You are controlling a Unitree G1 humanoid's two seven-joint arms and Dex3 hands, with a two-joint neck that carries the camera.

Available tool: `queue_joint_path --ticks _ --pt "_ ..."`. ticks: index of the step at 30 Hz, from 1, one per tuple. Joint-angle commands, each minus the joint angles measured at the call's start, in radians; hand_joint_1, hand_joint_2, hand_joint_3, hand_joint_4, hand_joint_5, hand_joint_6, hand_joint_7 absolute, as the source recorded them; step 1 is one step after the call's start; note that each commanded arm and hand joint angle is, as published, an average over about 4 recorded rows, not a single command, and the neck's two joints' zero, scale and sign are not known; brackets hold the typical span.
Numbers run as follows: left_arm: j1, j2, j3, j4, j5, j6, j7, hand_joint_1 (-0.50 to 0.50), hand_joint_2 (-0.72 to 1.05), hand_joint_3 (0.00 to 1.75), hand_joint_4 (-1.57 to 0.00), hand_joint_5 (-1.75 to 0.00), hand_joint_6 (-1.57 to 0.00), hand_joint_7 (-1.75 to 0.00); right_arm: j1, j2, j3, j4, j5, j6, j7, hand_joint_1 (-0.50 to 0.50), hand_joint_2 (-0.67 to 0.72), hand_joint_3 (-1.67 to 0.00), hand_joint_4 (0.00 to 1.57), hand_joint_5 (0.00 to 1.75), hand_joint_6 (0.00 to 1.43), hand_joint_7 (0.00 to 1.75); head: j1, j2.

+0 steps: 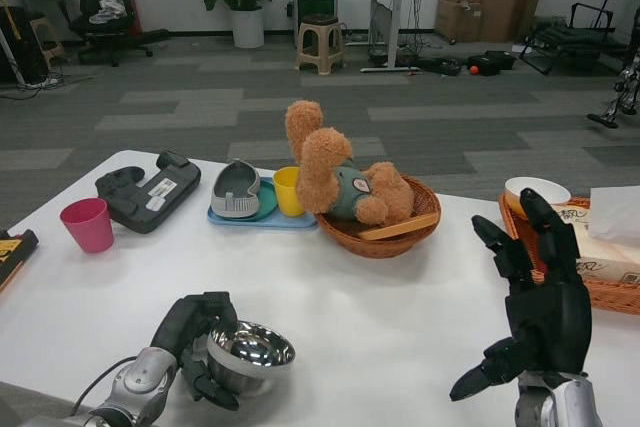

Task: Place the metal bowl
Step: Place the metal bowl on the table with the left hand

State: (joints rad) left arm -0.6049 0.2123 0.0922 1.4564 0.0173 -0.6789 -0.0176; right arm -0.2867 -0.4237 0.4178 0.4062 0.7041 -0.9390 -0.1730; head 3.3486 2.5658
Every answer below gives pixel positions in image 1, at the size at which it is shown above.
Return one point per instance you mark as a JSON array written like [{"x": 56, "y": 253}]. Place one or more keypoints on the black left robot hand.
[{"x": 172, "y": 327}]

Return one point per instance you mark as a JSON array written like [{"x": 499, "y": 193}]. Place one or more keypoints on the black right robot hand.
[{"x": 550, "y": 327}]

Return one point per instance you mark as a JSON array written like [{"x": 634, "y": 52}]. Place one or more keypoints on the shiny metal bowl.
[{"x": 250, "y": 347}]

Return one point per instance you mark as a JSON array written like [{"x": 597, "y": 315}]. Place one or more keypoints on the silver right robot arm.
[{"x": 565, "y": 402}]

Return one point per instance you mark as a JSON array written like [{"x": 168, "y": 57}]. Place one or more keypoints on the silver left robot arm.
[{"x": 145, "y": 382}]

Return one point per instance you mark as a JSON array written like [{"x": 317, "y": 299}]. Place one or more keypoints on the white and orange bowl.
[{"x": 515, "y": 192}]

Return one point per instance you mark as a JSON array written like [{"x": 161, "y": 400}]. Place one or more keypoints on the orange rectangular wicker basket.
[{"x": 615, "y": 297}]

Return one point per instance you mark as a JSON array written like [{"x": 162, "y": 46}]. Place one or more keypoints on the tissue box with white tissue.
[{"x": 615, "y": 222}]

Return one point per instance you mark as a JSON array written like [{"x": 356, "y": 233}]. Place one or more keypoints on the pink plastic cup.
[{"x": 89, "y": 227}]

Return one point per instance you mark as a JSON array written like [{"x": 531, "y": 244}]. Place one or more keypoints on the black handheld game controller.
[{"x": 150, "y": 197}]

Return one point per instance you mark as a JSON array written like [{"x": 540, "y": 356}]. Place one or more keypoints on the light blue plastic tray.
[{"x": 270, "y": 224}]

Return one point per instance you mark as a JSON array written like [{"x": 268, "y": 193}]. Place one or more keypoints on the grey slip-on shoe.
[{"x": 235, "y": 192}]

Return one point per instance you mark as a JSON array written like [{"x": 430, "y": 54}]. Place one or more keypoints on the green plastic plate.
[{"x": 269, "y": 202}]

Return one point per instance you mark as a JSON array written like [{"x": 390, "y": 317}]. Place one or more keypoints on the yellow black tool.
[{"x": 15, "y": 257}]

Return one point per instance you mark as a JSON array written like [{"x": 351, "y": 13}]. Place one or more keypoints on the yellow plastic cup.
[{"x": 287, "y": 194}]

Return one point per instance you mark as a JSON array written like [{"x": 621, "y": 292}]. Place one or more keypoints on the orange wooden board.
[{"x": 400, "y": 228}]

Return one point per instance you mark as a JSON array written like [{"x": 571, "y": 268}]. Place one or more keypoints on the round brown wicker basket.
[{"x": 385, "y": 244}]

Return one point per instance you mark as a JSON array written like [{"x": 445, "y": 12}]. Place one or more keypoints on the brown teddy bear green shirt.
[{"x": 325, "y": 167}]

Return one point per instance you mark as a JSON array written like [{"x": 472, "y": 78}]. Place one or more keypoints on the silver black humanoid robot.
[{"x": 625, "y": 92}]

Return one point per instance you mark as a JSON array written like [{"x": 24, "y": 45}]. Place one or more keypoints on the black carrying case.
[{"x": 492, "y": 62}]

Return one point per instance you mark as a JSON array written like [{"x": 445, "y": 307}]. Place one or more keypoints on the black flat equipment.
[{"x": 440, "y": 67}]

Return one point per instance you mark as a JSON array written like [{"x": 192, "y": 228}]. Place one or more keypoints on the black folding bed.
[{"x": 565, "y": 39}]

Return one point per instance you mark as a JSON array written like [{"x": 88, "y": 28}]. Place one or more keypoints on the black computer tower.
[{"x": 20, "y": 47}]

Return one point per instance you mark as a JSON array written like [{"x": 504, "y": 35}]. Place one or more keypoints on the red panel behind chair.
[{"x": 134, "y": 9}]

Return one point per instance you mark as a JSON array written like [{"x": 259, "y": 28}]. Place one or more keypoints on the large cardboard box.
[{"x": 510, "y": 7}]

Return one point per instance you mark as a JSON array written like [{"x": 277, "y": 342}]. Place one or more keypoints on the light wooden stool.
[{"x": 45, "y": 29}]

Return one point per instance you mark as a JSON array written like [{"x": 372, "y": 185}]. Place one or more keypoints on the white grey cloth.
[{"x": 110, "y": 7}]

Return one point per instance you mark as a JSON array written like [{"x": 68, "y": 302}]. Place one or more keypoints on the stack of small cardboard boxes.
[{"x": 457, "y": 12}]

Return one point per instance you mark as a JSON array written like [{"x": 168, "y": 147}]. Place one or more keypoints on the beige plastic stool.
[{"x": 320, "y": 29}]

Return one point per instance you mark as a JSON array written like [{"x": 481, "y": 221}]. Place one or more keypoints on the small white standing desk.
[{"x": 395, "y": 12}]

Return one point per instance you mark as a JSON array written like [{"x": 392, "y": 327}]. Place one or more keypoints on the black green framed machine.
[{"x": 316, "y": 2}]

